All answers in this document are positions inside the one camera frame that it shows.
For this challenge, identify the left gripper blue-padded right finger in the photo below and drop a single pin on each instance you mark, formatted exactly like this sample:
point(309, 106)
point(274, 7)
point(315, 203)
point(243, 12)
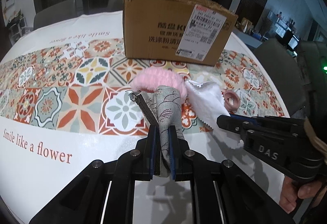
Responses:
point(221, 192)

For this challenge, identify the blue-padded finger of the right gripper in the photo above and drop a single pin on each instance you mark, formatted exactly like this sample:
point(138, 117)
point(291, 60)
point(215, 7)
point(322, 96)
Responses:
point(241, 118)

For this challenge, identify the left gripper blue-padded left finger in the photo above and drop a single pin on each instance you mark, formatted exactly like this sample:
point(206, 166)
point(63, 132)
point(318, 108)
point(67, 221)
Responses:
point(104, 192)

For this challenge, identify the pink hair band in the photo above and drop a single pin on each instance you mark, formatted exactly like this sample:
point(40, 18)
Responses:
point(231, 101)

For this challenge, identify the white microfibre cloth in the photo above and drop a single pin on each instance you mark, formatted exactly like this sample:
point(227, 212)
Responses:
point(207, 101)

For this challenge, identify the grey patterned zip pouch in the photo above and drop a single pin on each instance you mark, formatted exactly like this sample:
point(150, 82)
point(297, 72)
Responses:
point(162, 109)

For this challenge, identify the light pink fluffy hat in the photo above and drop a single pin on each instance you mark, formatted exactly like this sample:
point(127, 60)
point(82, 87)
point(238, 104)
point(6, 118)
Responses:
point(149, 79)

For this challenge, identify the brown cardboard box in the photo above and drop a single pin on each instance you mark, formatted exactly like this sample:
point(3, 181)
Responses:
point(194, 31)

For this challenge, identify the person's right hand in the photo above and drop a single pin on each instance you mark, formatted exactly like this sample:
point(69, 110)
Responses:
point(289, 194)

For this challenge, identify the grey chair right side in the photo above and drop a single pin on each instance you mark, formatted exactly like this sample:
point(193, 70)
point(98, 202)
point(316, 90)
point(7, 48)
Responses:
point(285, 74)

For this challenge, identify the grey chair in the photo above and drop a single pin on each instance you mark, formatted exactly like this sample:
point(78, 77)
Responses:
point(115, 5)
point(59, 12)
point(285, 74)

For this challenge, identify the white low tv cabinet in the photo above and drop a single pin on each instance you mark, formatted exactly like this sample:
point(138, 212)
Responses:
point(247, 39)

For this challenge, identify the patterned tile tablecloth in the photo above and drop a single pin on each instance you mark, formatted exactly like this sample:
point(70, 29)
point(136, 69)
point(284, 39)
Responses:
point(65, 102)

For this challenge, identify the grey chair far middle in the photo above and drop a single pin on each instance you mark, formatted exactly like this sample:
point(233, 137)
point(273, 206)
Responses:
point(115, 5)

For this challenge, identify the white shelf rack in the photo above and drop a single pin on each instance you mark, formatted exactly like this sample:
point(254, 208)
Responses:
point(18, 28)

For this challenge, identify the grey chair far left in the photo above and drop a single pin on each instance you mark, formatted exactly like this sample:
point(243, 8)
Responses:
point(59, 12)

